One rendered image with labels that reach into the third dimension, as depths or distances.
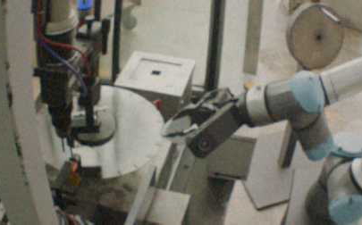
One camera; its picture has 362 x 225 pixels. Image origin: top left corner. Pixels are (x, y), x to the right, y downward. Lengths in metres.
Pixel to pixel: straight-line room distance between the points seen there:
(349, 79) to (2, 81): 0.87
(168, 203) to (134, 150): 0.15
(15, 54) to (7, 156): 0.08
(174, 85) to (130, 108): 0.20
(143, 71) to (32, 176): 1.14
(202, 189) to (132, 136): 0.27
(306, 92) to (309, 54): 1.18
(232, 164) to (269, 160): 1.23
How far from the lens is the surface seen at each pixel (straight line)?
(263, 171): 2.48
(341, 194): 1.09
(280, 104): 0.91
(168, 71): 1.46
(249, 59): 1.49
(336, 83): 1.05
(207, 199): 1.30
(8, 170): 0.33
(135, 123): 1.19
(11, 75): 0.28
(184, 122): 1.03
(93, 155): 1.10
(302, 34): 2.00
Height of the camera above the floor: 1.69
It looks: 37 degrees down
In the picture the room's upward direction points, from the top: 4 degrees clockwise
